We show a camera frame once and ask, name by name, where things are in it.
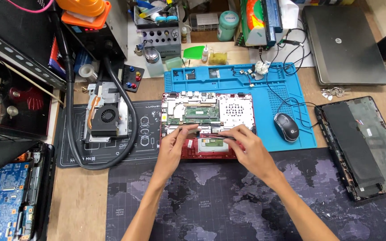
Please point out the black tweezers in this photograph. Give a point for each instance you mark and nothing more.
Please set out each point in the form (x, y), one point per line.
(213, 136)

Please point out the orange plastic nozzle part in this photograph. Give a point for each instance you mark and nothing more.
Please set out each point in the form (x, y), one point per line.
(82, 10)

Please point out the small white dropper bottle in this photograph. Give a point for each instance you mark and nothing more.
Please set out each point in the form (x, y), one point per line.
(205, 55)

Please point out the clear plastic parts box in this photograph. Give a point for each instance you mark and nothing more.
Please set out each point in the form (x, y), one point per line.
(203, 21)

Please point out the black laptop battery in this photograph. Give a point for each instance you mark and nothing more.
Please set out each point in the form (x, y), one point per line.
(272, 20)

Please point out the yellow sponge block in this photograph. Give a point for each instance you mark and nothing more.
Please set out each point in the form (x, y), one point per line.
(217, 59)

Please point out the small pale green container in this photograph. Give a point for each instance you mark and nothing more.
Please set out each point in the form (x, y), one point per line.
(173, 63)

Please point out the green orange white package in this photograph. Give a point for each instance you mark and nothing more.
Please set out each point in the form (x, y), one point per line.
(251, 23)

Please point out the person's left hand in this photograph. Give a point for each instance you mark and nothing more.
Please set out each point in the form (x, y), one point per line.
(171, 150)

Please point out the black repair mat with diagrams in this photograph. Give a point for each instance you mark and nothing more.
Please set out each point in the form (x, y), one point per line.
(146, 134)

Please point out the black computer mouse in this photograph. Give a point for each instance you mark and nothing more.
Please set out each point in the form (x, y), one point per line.
(286, 127)

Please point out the black hot air station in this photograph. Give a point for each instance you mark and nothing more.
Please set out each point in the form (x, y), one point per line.
(109, 36)

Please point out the opened red laptop chassis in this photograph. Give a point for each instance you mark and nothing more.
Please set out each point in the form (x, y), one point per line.
(209, 110)

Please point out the clear alcohol dispenser bottle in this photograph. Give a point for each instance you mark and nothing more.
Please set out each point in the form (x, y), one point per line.
(154, 63)

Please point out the thin wooden stick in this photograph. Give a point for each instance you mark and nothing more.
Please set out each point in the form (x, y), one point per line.
(18, 73)

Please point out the heatsink with black fan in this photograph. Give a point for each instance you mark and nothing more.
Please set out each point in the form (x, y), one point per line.
(106, 117)

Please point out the green round jar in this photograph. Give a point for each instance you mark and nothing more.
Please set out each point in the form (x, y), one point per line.
(228, 25)

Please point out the black laptop lid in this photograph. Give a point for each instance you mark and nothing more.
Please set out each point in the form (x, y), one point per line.
(364, 147)

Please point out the world map desk mat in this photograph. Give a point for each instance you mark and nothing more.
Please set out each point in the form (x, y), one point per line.
(219, 200)

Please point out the closed grey laptop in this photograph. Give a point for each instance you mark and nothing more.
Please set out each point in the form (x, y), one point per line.
(343, 47)

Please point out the black equipment rack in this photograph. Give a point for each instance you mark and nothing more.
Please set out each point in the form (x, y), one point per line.
(8, 50)

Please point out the blue silicone repair mat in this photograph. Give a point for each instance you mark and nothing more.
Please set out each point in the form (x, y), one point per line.
(280, 97)

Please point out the crumpled white tissue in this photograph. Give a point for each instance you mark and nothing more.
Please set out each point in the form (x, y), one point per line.
(262, 67)

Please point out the opened laptop with blue motherboard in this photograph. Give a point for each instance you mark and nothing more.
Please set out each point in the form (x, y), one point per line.
(5, 197)

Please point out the small brown bottle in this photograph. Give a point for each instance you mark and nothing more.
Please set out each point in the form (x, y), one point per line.
(184, 35)

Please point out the green plastic pry card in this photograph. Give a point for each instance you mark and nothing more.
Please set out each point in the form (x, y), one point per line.
(193, 53)

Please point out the small black chip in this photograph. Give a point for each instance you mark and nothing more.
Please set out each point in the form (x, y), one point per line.
(190, 76)

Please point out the clear tape roll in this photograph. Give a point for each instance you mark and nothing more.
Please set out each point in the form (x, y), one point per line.
(87, 72)

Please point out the black block with coloured knobs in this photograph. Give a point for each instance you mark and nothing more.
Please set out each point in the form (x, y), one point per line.
(133, 78)

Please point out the bunch of keys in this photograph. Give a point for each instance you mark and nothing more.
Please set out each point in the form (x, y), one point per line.
(333, 92)

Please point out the person's right hand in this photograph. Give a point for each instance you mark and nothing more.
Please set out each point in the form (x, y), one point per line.
(251, 154)

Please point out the grey tool organiser with tools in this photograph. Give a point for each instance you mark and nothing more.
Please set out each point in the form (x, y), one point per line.
(161, 36)

